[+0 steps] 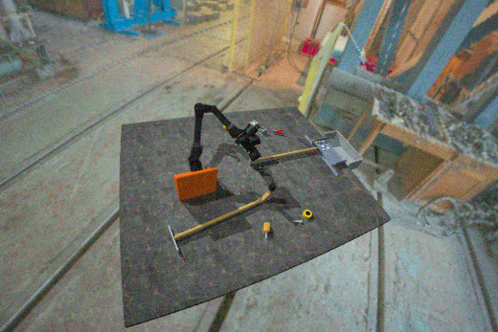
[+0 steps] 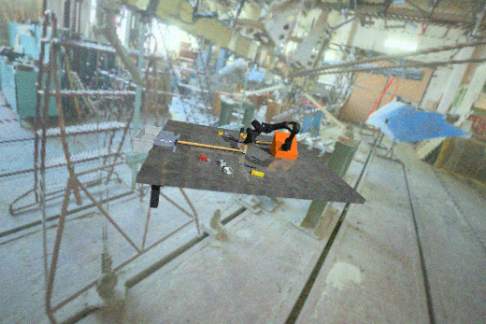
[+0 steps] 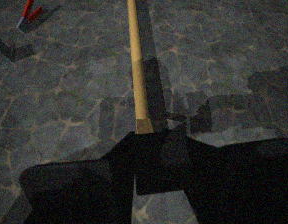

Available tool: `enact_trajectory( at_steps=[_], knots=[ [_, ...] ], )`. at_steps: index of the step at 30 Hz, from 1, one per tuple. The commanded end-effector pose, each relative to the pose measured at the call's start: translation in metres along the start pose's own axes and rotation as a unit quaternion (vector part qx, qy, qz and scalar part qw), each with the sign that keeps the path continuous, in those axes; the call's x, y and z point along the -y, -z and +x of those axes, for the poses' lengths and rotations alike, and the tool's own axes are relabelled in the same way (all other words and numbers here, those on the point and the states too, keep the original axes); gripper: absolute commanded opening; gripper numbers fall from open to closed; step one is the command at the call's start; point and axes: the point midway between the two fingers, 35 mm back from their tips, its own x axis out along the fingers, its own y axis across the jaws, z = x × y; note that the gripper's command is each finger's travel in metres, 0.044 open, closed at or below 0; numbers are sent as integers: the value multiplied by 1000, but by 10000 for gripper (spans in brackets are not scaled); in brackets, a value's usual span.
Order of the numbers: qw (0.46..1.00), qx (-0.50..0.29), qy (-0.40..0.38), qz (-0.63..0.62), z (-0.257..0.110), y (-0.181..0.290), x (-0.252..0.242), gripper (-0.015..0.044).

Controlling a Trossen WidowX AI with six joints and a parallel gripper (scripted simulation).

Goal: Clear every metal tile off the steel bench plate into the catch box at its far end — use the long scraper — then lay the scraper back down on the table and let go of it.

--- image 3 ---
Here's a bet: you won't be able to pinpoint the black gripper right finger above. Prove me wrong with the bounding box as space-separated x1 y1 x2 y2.
184 136 288 224

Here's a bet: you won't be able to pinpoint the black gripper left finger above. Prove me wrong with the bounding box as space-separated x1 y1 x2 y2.
19 131 135 224

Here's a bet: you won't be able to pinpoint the red-handled pliers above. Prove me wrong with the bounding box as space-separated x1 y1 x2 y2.
17 0 43 34

